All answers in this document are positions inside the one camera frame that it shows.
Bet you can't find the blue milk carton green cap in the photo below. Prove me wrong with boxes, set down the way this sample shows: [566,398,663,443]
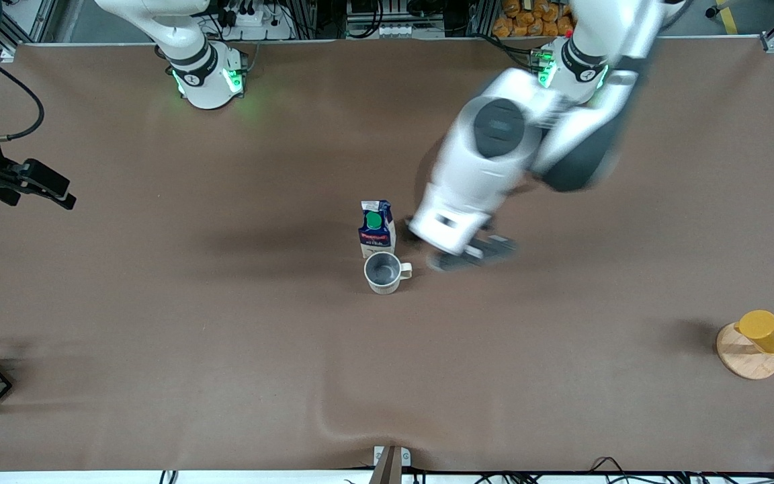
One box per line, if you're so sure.
[358,199,397,260]

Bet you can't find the cream ceramic mug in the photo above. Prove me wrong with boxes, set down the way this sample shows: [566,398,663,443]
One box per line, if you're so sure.
[363,251,414,295]

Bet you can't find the round wooden cup stand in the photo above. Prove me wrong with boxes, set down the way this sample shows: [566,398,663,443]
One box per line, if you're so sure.
[717,323,774,380]

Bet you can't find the yellow plastic cup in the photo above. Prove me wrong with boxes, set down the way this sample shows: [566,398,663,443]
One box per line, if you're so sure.
[734,310,774,356]

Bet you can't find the orange snack bag pile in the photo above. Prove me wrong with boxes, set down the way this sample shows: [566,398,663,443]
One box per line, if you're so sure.
[492,0,577,39]

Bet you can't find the white power strip black plugs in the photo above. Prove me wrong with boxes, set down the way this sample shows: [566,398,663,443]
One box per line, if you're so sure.
[216,0,295,41]

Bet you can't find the metal table bracket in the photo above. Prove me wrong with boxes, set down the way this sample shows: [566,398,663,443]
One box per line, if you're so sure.
[372,445,412,484]

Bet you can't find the black floor cable bundle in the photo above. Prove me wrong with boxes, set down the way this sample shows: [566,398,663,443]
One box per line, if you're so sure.
[414,456,774,484]

